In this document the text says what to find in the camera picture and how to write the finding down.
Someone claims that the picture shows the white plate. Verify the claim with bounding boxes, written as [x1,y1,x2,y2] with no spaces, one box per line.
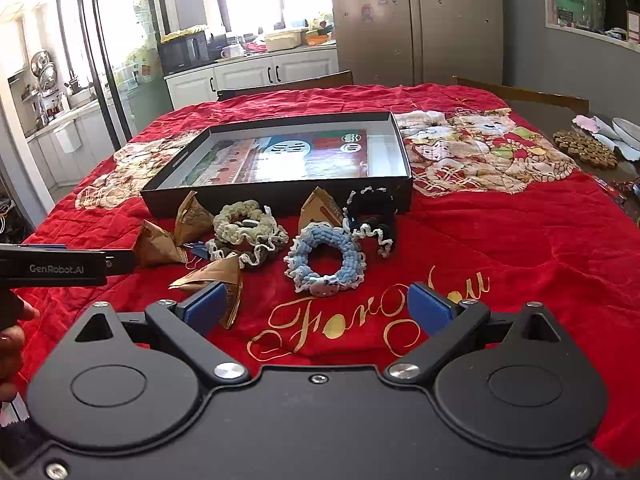
[612,117,640,144]

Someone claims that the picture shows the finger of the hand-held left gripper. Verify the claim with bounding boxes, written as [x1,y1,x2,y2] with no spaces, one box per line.
[103,251,137,276]

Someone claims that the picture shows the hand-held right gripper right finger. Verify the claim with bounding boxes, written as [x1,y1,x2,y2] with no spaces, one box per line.
[384,282,576,385]

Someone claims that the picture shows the black microwave oven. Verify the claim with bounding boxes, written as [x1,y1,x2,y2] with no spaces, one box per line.
[157,31,212,76]

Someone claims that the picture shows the red printed blanket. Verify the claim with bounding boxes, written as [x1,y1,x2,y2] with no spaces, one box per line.
[10,82,640,461]

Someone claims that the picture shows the white kitchen cabinet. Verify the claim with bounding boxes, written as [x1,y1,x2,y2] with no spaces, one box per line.
[164,46,341,111]

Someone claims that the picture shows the brown paper pyramid packet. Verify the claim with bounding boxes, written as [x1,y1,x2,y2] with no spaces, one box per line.
[174,191,217,247]
[169,254,245,331]
[298,187,347,234]
[133,220,189,268]

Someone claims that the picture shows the cream plastic container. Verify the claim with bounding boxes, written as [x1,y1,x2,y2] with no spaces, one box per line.
[264,27,304,52]

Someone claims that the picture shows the white trash bin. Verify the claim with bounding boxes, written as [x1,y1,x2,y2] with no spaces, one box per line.
[52,120,84,154]

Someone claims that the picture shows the printed paper sheet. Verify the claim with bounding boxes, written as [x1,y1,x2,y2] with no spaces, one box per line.
[185,129,371,187]

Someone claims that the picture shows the cream crochet scrunchie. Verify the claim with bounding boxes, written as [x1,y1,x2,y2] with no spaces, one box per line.
[213,202,289,247]

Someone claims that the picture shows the black-framed glass door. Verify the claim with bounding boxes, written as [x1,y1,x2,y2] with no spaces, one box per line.
[54,0,174,147]

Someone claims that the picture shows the steel double-door refrigerator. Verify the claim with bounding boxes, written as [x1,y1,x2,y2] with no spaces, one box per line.
[327,0,504,87]

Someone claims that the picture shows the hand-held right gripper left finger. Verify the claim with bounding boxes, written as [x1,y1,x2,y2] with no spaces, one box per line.
[66,282,251,386]

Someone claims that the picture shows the black cardboard box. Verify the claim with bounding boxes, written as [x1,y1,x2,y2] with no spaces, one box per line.
[141,112,414,219]

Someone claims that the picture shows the white wall shelf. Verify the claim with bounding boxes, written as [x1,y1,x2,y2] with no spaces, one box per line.
[542,0,640,52]

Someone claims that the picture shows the person's left hand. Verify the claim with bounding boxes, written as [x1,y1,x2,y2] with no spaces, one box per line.
[0,292,42,403]

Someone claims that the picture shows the blue crochet scrunchie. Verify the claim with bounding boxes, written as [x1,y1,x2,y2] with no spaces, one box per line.
[284,222,369,294]

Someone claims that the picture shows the black crochet scrunchie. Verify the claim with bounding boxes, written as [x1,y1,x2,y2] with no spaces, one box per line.
[344,187,399,259]

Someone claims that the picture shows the round wooden bead coaster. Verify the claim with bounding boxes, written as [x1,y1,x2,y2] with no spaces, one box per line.
[552,129,621,169]

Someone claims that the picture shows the pink crumpled cloth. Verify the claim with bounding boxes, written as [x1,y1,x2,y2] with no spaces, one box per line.
[572,114,615,137]

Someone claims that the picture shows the brown white-edged crochet scrunchie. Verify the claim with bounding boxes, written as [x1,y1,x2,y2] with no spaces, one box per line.
[206,238,283,272]

